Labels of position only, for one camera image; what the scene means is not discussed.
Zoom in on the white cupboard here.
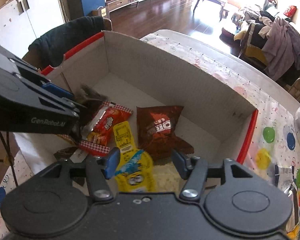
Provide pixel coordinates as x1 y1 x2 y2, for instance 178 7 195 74
0 0 64 58

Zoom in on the red checkered snack packet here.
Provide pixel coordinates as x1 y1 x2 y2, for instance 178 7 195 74
59 101 133 157

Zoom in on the wooden chair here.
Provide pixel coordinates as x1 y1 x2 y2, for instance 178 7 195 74
22 16 113 69

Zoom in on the purple clothes pile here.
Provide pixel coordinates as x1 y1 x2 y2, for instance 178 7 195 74
237 16 300 85

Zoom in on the coffee table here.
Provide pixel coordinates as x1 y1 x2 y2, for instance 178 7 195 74
193 0 228 22

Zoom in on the brown chip bag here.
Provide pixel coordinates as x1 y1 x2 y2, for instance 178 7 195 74
136 106 194 161

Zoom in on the balloon birthday tablecloth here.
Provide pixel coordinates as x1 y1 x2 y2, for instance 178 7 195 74
0 35 300 239

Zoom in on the red cardboard box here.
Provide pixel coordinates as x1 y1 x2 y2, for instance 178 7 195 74
13 30 259 193

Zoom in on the yellow minion snack packet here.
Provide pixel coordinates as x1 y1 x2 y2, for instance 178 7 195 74
113 121 156 192

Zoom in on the pale yellow snack packet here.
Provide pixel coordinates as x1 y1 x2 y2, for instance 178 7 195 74
153 162 181 193

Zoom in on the dark brown triangular snack packet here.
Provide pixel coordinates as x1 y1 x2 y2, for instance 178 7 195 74
75 84 108 123

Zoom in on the black cloth on chair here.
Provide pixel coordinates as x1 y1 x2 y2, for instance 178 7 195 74
27 16 105 68

